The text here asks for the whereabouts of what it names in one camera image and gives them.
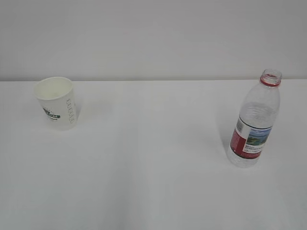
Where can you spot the white paper cup green logo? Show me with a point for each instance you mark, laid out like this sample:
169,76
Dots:
56,97

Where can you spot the clear plastic water bottle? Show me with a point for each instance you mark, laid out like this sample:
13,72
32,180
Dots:
256,118

